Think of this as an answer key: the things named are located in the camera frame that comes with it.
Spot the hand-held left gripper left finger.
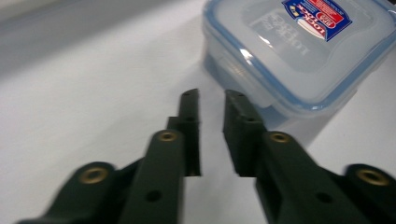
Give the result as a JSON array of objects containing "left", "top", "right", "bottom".
[{"left": 165, "top": 88, "right": 202, "bottom": 177}]

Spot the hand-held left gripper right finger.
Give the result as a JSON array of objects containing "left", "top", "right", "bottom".
[{"left": 221, "top": 89, "right": 269, "bottom": 178}]

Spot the clear plastic food container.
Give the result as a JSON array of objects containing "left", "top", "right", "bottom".
[{"left": 202, "top": 46, "right": 359, "bottom": 147}]

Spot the clear plastic lidded container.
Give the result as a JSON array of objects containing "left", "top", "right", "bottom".
[{"left": 202, "top": 0, "right": 396, "bottom": 112}]

